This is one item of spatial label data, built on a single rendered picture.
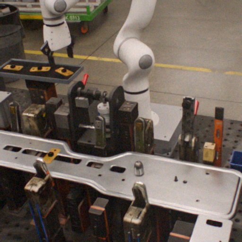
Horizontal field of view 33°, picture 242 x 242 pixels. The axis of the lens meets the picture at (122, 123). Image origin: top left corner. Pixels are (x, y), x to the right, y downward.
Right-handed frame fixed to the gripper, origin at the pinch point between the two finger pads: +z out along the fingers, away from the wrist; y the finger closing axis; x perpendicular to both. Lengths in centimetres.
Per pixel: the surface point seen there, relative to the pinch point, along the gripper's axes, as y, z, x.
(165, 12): -337, 121, -253
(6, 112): 24.9, 17.0, -9.1
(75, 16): -208, 95, -286
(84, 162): 20.5, 22.1, 36.0
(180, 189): 9, 22, 70
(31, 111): 20.0, 14.1, 3.6
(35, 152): 28.3, 23.2, 16.1
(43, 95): 7.6, 16.2, -7.4
